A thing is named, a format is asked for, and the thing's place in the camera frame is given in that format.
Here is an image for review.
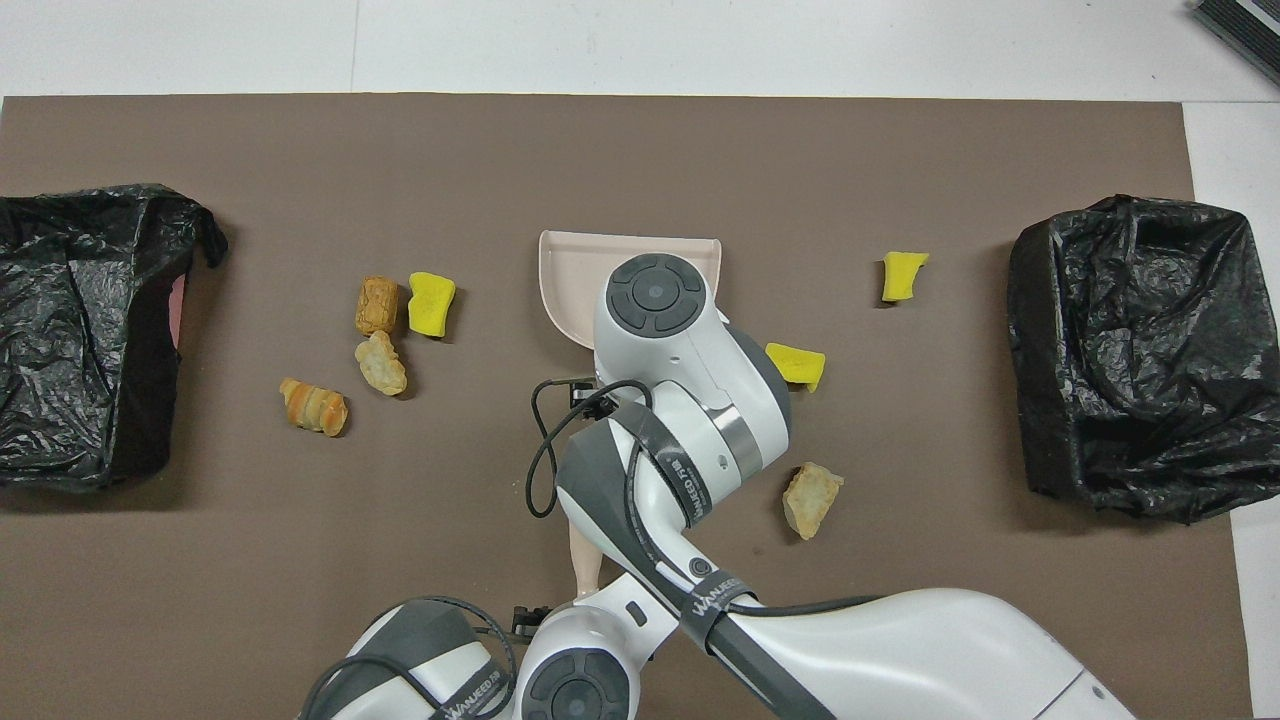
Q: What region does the brown cork-like foam chunk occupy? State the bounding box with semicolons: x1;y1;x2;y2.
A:
354;274;401;338

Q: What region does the arched yellow sponge piece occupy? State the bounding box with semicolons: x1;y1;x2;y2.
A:
764;341;828;394

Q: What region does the pale greenish foam chunk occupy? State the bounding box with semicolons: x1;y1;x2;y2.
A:
781;461;846;542

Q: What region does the large brown table mat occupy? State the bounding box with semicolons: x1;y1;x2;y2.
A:
0;94;1257;720

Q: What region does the dark grey ribbed object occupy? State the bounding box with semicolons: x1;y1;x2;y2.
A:
1188;0;1280;87

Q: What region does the black bag bin, pink patch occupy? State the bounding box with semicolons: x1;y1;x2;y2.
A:
0;183;230;492

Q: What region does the pale cream foam chunk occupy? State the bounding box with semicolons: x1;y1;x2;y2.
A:
354;330;409;398

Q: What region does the beige plastic dustpan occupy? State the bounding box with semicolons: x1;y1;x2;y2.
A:
538;229;723;351

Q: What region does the orange striped foam chunk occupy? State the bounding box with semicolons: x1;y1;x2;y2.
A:
278;377;350;439

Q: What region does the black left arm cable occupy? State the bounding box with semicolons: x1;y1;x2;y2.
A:
298;595;523;720

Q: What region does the black bag-lined bin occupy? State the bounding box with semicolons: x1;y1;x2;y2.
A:
1006;194;1280;525

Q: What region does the beige hand brush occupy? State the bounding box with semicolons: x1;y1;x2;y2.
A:
567;500;607;604

